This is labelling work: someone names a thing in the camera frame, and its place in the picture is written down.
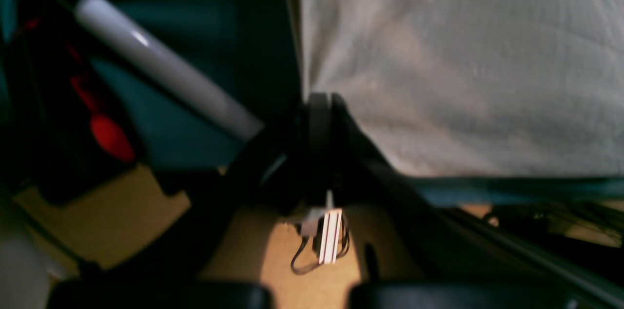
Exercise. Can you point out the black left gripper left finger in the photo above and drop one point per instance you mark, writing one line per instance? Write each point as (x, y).
(224, 234)

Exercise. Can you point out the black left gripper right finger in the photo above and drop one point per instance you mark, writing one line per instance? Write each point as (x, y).
(409, 247)

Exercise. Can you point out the beige T-shirt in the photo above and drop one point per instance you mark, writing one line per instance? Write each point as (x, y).
(474, 87)

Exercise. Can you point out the aluminium extrusion leg with label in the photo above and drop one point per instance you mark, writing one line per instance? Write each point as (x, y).
(330, 236)

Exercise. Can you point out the white cylindrical tube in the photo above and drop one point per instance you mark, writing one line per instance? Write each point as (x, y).
(165, 67)

